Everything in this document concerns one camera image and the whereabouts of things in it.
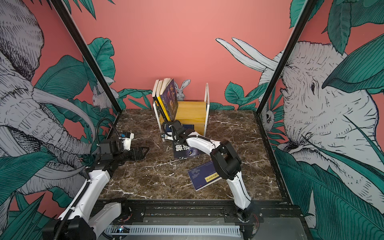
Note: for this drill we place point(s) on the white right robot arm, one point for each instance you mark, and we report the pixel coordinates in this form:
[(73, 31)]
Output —
[(225, 159)]

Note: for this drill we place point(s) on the white wooden book rack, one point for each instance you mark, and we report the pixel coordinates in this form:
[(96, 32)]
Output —
[(193, 113)]

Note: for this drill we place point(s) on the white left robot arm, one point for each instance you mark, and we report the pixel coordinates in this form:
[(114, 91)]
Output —
[(76, 222)]

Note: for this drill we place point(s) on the black corner frame post left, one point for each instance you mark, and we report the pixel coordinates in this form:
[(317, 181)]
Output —
[(66, 18)]

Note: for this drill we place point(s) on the black corner frame post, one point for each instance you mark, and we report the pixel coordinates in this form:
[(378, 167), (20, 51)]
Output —
[(302, 21), (66, 18)]

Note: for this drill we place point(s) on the black corner frame post right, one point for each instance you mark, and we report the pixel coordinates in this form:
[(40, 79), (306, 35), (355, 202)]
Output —
[(302, 21)]

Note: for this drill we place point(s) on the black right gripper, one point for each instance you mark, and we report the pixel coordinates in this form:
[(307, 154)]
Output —
[(177, 142)]

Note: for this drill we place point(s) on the yellow cartoon cover book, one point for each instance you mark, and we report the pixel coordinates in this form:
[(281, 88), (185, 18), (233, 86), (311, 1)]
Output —
[(160, 90)]

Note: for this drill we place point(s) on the black book with gold title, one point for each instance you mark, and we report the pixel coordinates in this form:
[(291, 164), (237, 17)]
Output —
[(156, 100)]

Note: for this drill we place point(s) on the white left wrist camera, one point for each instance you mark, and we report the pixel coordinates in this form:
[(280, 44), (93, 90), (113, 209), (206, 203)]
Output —
[(126, 139)]

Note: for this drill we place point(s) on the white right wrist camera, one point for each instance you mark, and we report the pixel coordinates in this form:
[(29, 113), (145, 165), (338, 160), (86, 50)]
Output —
[(166, 136)]

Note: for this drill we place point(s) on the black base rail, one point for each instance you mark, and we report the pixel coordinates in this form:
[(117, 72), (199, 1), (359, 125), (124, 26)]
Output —
[(197, 209)]

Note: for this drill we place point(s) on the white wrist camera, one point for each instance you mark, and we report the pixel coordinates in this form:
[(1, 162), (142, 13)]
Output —
[(166, 136), (126, 139)]

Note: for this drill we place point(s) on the white slotted cable duct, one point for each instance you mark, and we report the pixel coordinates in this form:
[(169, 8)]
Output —
[(168, 230)]

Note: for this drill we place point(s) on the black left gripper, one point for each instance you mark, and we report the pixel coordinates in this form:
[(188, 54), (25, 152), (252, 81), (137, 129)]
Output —
[(139, 155)]

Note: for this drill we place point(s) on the purple portrait cover book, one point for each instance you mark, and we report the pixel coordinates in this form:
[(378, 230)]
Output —
[(170, 98)]

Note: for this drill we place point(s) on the blue book yellow label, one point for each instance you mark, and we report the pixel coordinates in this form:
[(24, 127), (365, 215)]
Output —
[(189, 127), (203, 175)]

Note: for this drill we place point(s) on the dark wolf eye book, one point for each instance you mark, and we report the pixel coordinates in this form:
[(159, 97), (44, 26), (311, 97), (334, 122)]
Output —
[(184, 151)]

